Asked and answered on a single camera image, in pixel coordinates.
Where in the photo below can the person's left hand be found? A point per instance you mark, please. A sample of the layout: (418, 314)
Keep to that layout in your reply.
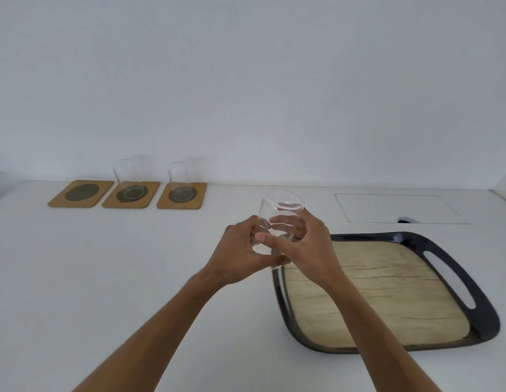
(230, 255)

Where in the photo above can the person's right hand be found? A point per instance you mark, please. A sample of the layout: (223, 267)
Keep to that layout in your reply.
(316, 253)

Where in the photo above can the person's right thumb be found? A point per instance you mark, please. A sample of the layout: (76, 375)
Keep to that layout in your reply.
(277, 245)

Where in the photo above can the person's left fingers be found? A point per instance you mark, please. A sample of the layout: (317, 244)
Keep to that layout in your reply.
(246, 224)

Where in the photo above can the clear drinking glass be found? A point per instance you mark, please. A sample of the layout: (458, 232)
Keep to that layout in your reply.
(282, 200)
(126, 175)
(179, 177)

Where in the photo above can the person's right forearm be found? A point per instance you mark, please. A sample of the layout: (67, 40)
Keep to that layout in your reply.
(371, 338)

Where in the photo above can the person's left forearm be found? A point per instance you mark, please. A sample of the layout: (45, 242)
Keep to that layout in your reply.
(154, 334)

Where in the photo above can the cork coaster with grey disc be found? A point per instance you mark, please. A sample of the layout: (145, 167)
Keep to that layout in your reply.
(148, 200)
(197, 197)
(58, 201)

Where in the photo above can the white table hatch cover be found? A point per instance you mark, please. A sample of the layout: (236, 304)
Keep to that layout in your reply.
(400, 206)

